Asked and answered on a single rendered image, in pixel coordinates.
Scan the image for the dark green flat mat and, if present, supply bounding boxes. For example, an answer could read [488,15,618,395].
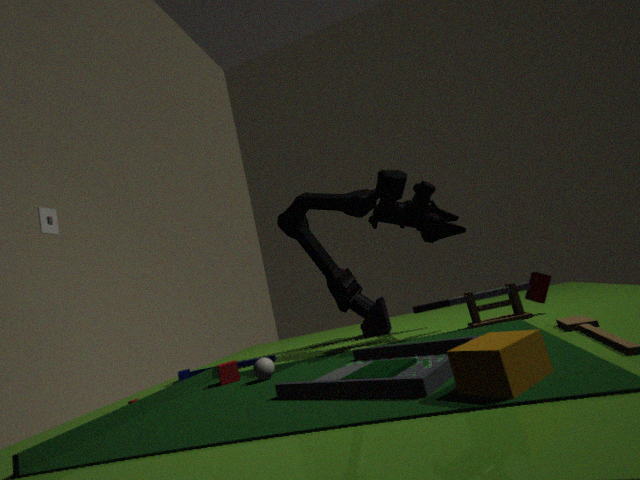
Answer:
[10,319,640,480]

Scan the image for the grey ball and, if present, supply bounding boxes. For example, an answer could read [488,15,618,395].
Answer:
[254,358,275,380]

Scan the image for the blue putter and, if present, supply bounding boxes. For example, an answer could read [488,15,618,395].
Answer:
[178,354,276,381]

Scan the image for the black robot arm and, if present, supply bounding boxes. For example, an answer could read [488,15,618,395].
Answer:
[277,170,435,322]

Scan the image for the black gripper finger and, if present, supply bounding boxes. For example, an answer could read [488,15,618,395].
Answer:
[434,214,466,241]
[430,201,459,222]

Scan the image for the brown cube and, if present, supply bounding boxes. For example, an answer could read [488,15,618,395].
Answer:
[447,329,553,399]

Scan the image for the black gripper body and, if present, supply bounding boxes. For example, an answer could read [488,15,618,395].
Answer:
[396,198,439,243]

